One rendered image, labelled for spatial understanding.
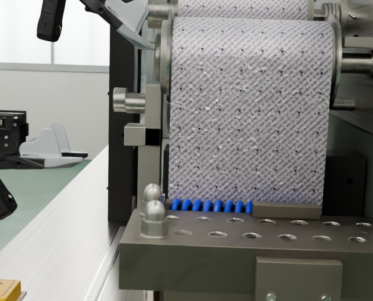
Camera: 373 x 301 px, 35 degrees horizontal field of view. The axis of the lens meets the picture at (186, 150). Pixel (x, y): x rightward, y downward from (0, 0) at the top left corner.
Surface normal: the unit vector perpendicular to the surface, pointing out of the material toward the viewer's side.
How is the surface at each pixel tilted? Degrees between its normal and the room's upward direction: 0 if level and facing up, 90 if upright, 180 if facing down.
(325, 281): 90
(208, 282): 90
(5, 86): 90
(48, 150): 90
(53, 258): 0
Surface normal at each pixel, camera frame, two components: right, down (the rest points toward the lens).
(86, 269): 0.04, -0.99
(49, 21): -0.05, 0.15
